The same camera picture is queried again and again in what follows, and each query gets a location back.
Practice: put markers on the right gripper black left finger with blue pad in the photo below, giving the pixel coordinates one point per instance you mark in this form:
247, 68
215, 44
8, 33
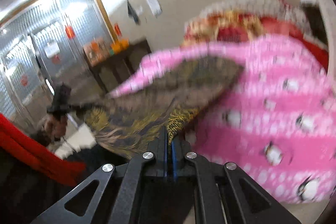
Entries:
112, 194

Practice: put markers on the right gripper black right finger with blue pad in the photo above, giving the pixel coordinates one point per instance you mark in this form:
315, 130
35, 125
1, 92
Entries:
225, 193

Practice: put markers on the dark floral patterned garment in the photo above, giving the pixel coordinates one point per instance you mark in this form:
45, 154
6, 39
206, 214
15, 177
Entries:
127, 124

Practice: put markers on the person's left hand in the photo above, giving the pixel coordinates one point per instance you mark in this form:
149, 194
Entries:
50, 129

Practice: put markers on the red cloth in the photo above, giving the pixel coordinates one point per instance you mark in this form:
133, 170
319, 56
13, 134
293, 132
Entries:
38, 157

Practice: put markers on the dark wooden side table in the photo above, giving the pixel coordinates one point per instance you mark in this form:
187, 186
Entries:
112, 61

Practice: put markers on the metal lattice door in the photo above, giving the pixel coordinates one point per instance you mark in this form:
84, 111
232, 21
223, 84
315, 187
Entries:
42, 45

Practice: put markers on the orange box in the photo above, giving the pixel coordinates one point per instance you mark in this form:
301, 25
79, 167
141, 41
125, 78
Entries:
119, 46

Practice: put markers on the pink penguin bed sheet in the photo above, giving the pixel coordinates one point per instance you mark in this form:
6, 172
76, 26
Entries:
278, 122

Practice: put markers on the red beige floral blanket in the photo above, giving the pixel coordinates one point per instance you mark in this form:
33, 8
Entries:
223, 26

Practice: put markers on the red paper wall decoration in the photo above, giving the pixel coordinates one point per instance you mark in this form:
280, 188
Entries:
117, 30

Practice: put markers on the dark cloth hanging on wall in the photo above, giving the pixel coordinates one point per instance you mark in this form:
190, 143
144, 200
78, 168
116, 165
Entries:
132, 13

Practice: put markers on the white wall calendar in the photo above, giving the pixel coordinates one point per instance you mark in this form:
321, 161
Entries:
155, 7

